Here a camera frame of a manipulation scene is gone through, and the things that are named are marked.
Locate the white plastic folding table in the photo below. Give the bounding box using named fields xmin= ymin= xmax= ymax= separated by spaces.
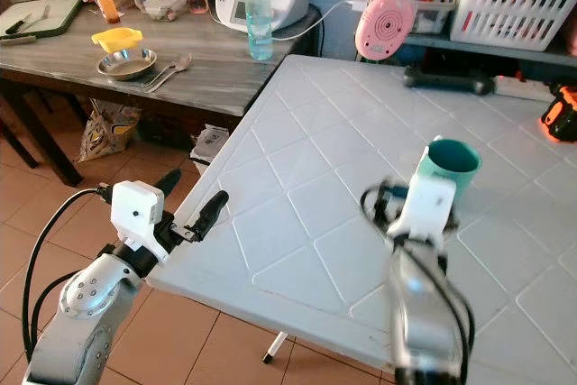
xmin=149 ymin=54 xmax=577 ymax=385

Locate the orange black tool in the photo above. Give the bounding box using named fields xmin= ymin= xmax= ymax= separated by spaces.
xmin=539 ymin=83 xmax=577 ymax=142

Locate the grey wooden table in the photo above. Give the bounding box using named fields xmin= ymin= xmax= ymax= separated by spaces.
xmin=0 ymin=2 xmax=325 ymax=188

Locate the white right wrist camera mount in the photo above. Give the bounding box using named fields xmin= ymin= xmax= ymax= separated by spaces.
xmin=386 ymin=174 xmax=458 ymax=246

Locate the teal mug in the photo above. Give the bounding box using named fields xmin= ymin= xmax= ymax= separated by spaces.
xmin=417 ymin=137 xmax=481 ymax=220

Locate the black bar-shaped tool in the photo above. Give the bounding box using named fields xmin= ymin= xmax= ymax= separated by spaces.
xmin=404 ymin=65 xmax=497 ymax=96

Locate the printed snack bag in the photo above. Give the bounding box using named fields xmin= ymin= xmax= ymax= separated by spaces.
xmin=77 ymin=99 xmax=141 ymax=163

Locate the pink round gadget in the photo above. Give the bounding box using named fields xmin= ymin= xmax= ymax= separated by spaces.
xmin=354 ymin=0 xmax=417 ymax=62

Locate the black-handled knife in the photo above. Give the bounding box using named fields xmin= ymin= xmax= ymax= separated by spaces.
xmin=5 ymin=6 xmax=50 ymax=36

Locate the white plastic basket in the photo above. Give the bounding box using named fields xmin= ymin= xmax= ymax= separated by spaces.
xmin=451 ymin=0 xmax=577 ymax=52

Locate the clear plastic food container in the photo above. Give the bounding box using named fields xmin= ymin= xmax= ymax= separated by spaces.
xmin=142 ymin=0 xmax=188 ymax=23

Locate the clear water bottle teal cap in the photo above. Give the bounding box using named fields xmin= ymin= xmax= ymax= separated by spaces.
xmin=245 ymin=0 xmax=274 ymax=61

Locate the white power strip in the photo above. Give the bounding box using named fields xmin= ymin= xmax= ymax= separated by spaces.
xmin=494 ymin=74 xmax=556 ymax=103

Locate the white power cord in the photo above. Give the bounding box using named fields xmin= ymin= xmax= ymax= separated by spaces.
xmin=310 ymin=0 xmax=369 ymax=41

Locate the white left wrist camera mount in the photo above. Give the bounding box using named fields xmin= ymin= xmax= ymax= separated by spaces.
xmin=110 ymin=180 xmax=174 ymax=263

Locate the green cutting board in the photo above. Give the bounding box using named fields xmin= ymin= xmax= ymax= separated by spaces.
xmin=0 ymin=0 xmax=85 ymax=41

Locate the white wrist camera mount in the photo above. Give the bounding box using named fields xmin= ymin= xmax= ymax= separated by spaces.
xmin=386 ymin=174 xmax=458 ymax=246
xmin=110 ymin=180 xmax=174 ymax=263

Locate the steel spoon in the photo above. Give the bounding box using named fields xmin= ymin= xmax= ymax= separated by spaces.
xmin=151 ymin=53 xmax=193 ymax=93

